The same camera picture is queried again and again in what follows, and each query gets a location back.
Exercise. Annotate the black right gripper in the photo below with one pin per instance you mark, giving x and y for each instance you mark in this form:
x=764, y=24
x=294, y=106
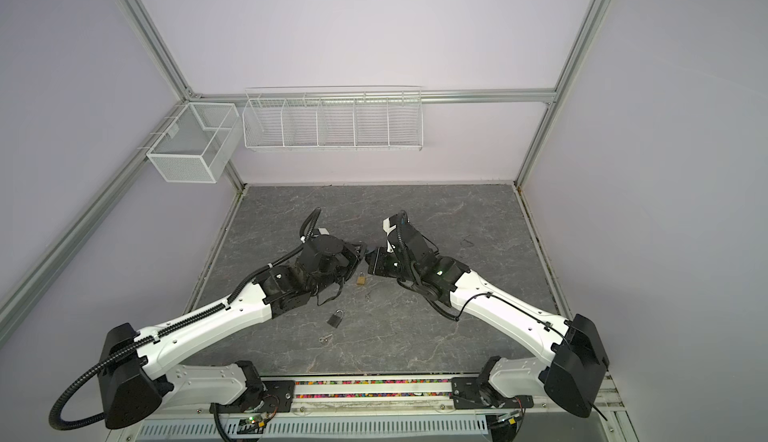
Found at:
x=378, y=266

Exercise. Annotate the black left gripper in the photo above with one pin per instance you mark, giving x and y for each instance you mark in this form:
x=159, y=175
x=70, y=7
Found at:
x=353, y=255

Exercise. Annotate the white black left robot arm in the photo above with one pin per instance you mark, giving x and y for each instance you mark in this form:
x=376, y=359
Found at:
x=134, y=367

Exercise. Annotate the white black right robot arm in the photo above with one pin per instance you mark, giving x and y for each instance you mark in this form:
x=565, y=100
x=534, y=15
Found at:
x=570, y=355

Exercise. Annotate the dark grey padlock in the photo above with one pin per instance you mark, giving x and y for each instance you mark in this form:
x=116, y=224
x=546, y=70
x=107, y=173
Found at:
x=336, y=318

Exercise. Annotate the white mesh box basket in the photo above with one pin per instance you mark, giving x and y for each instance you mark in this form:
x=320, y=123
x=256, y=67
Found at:
x=198, y=143

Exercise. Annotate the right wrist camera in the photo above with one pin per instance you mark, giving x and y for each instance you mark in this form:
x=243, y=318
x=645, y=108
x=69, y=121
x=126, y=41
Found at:
x=390, y=224

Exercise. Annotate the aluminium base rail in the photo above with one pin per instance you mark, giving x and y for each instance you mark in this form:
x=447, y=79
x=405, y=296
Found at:
x=513, y=385

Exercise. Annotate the white wire wall basket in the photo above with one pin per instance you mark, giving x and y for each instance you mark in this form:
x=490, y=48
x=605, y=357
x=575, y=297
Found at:
x=334, y=118

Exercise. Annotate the white vented cable duct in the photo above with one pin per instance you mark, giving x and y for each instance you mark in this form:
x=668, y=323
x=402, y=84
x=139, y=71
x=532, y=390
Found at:
x=323, y=428

